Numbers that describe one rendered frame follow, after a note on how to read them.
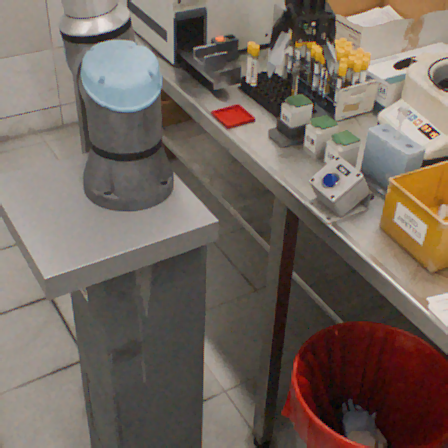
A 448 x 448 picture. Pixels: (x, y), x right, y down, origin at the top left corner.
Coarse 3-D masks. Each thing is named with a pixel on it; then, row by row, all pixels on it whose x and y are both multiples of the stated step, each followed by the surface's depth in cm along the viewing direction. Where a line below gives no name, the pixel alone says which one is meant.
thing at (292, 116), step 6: (282, 108) 137; (288, 108) 135; (294, 108) 134; (300, 108) 134; (306, 108) 135; (282, 114) 137; (288, 114) 135; (294, 114) 134; (300, 114) 135; (306, 114) 136; (282, 120) 138; (288, 120) 136; (294, 120) 135; (300, 120) 136; (306, 120) 137; (294, 126) 136
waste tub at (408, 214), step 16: (400, 176) 113; (416, 176) 114; (432, 176) 116; (400, 192) 110; (416, 192) 117; (432, 192) 119; (384, 208) 115; (400, 208) 111; (416, 208) 108; (432, 208) 121; (384, 224) 116; (400, 224) 112; (416, 224) 109; (432, 224) 106; (400, 240) 114; (416, 240) 110; (432, 240) 107; (416, 256) 111; (432, 256) 108; (432, 272) 109
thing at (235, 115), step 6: (222, 108) 147; (228, 108) 147; (234, 108) 148; (240, 108) 148; (216, 114) 145; (222, 114) 146; (228, 114) 146; (234, 114) 146; (240, 114) 146; (246, 114) 146; (222, 120) 143; (228, 120) 144; (234, 120) 144; (240, 120) 144; (246, 120) 143; (252, 120) 144; (228, 126) 142; (234, 126) 142
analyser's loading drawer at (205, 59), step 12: (180, 48) 161; (192, 48) 162; (204, 48) 156; (216, 48) 157; (192, 60) 157; (204, 60) 152; (216, 60) 153; (204, 72) 152; (216, 72) 148; (228, 72) 150; (240, 72) 151; (216, 84) 150; (228, 84) 152
